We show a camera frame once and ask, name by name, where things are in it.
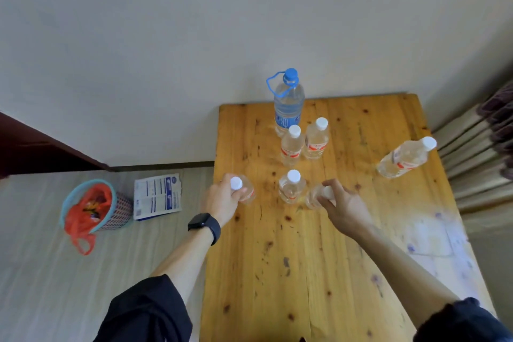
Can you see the person's left forearm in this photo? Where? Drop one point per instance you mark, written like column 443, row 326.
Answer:
column 184, row 261

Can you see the person's black left sleeve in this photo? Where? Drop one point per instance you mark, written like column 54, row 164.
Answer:
column 148, row 313

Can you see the person's right hand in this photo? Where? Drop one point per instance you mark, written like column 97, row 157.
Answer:
column 350, row 213

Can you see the person's left hand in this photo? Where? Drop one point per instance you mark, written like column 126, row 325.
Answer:
column 218, row 203

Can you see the white blue printed packet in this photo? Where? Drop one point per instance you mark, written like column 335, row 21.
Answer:
column 156, row 197

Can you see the dark red door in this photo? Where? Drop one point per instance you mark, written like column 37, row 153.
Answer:
column 32, row 149

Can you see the person's black sleeve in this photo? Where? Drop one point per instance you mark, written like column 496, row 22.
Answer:
column 465, row 323
column 148, row 313

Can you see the person's right forearm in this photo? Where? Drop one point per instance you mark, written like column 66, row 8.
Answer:
column 400, row 273

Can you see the wooden table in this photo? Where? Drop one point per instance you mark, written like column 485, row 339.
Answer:
column 320, row 273

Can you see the cream and purple curtain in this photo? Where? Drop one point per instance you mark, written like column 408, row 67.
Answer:
column 473, row 153

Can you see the black smartwatch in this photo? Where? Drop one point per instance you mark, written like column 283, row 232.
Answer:
column 208, row 225

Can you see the person's black right sleeve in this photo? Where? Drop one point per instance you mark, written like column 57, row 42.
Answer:
column 465, row 323

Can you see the blue rim woven basket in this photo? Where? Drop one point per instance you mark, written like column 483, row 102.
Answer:
column 120, row 209

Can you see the red plastic bag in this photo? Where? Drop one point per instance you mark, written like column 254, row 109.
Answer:
column 80, row 221

